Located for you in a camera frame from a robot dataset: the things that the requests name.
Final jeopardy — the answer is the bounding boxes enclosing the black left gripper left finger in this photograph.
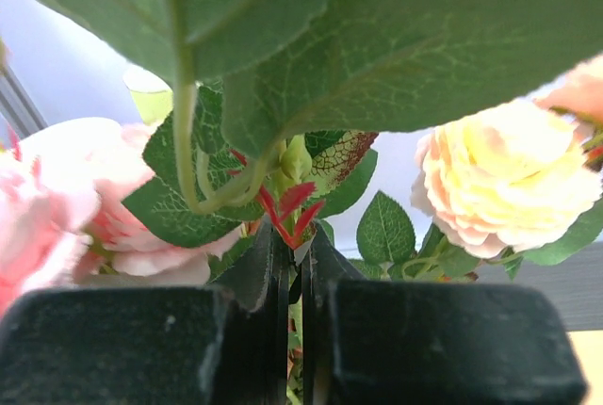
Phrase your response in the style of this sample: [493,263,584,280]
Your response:
[1,222,288,404]

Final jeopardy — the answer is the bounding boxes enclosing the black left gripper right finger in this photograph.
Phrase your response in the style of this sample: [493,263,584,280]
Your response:
[301,230,588,404]

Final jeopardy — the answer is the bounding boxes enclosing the pink flower stems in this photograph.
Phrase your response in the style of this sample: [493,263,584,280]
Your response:
[1,117,244,312]

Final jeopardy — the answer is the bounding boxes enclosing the orange wrapping paper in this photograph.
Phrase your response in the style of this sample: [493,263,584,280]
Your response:
[568,330,603,405]

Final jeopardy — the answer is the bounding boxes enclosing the peach flower stem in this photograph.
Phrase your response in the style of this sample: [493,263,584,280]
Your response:
[355,57,602,283]

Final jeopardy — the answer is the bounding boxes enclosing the yellow-green faceted mug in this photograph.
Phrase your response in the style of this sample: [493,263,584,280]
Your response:
[123,65,172,125]

